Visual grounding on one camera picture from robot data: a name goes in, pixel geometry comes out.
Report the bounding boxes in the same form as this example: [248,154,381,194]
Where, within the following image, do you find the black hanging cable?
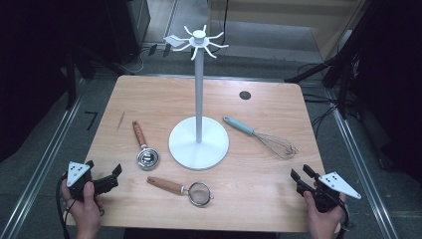
[212,0,230,54]

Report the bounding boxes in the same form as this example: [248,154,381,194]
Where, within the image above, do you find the teal handled wire whisk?
[222,116,299,159]

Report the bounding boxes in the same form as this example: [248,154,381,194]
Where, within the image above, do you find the metal floor rail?
[326,89,399,239]
[0,96,84,239]

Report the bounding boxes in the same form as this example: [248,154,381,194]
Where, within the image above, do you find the black floor cables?
[302,93,341,138]

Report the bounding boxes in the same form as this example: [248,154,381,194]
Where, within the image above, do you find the person's right hand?
[303,191,347,239]

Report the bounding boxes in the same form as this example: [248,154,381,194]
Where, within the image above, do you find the hand-held gripper cable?
[336,202,353,239]
[55,174,73,239]

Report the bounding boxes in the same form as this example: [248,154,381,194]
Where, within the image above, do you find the wooden handled mesh strainer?
[146,175,215,208]

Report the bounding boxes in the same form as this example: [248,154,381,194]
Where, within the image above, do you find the black cabinet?
[105,0,151,66]

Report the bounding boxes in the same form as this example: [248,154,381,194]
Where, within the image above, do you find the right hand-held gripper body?
[296,171,362,213]

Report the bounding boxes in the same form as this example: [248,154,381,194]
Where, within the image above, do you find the wooden handled steel scoop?
[131,119,161,171]

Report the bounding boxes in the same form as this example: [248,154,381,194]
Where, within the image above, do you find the person's left hand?
[61,181,105,239]

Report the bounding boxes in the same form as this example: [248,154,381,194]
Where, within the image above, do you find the white utensil rack stand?
[163,24,231,171]

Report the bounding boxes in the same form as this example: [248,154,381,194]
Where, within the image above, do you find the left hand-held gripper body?
[67,161,119,200]

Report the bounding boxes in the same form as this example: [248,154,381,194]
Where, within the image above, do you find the right hand-held gripper cable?
[336,202,353,239]

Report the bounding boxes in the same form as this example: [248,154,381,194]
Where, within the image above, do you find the white floor cable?
[120,49,146,75]

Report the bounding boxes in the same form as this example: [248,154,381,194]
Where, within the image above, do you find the left hand-held gripper cable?
[55,174,73,239]

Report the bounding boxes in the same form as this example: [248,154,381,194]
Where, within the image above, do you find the black metal stand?
[284,0,382,120]
[64,49,79,111]

